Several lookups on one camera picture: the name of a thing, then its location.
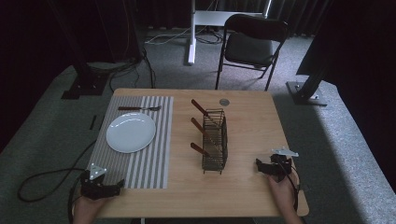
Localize white metal desk frame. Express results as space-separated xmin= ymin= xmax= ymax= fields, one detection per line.
xmin=186 ymin=0 xmax=274 ymax=66

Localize wooden handled fork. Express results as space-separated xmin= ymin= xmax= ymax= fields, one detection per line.
xmin=117 ymin=105 xmax=163 ymax=113

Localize wooden handled utensil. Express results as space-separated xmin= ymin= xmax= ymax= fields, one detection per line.
xmin=190 ymin=142 xmax=219 ymax=160
xmin=190 ymin=117 xmax=219 ymax=147
xmin=191 ymin=98 xmax=220 ymax=128

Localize black wire cutlery basket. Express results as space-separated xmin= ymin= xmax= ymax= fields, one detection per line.
xmin=201 ymin=107 xmax=229 ymax=175

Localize black metal stand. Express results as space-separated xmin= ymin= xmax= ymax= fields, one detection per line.
xmin=285 ymin=59 xmax=329 ymax=107
xmin=46 ymin=0 xmax=110 ymax=101

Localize grey striped placemat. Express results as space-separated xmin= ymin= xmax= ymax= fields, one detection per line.
xmin=86 ymin=95 xmax=175 ymax=190

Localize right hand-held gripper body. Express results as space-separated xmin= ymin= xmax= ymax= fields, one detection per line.
xmin=264 ymin=147 xmax=300 ymax=183

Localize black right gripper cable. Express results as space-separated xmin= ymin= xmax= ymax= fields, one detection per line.
xmin=275 ymin=157 xmax=302 ymax=213

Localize white floor cable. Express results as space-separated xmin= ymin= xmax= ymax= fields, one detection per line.
xmin=144 ymin=26 xmax=219 ymax=46

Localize black floor cables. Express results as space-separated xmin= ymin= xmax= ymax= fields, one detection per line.
xmin=88 ymin=46 xmax=157 ymax=93

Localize dark curtain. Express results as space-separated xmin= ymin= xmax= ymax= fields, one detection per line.
xmin=267 ymin=0 xmax=334 ymax=37

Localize black folding chair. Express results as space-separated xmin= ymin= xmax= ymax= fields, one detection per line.
xmin=214 ymin=13 xmax=290 ymax=92

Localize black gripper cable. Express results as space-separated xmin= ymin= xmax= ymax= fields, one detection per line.
xmin=17 ymin=139 xmax=98 ymax=224
xmin=275 ymin=157 xmax=302 ymax=213

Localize white round plate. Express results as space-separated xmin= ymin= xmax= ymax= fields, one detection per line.
xmin=106 ymin=112 xmax=157 ymax=154

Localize person's left hand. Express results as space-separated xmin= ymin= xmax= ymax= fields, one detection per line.
xmin=73 ymin=193 xmax=110 ymax=220

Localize person's right hand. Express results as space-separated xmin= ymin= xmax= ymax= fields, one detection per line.
xmin=266 ymin=173 xmax=299 ymax=217

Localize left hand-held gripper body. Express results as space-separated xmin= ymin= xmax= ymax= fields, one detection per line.
xmin=79 ymin=162 xmax=117 ymax=201

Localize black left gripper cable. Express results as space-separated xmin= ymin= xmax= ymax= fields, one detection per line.
xmin=17 ymin=139 xmax=98 ymax=224

